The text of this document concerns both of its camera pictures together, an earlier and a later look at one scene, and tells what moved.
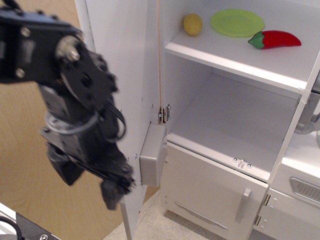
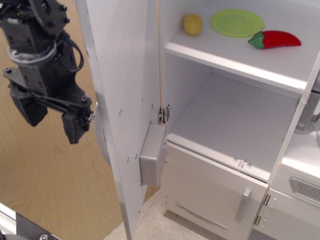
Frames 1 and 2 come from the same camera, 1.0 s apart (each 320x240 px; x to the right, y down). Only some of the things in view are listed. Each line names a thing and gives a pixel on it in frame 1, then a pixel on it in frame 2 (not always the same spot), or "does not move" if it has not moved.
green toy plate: x=236 y=22 does not move
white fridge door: x=127 y=33 does not move
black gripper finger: x=69 y=169 → x=34 y=110
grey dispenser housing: x=152 y=158 does not move
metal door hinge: x=164 y=114 does not move
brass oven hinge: x=266 y=199 does not move
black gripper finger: x=112 y=192 → x=75 y=125
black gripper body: x=91 y=139 → x=52 y=80
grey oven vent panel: x=306 y=190 does not move
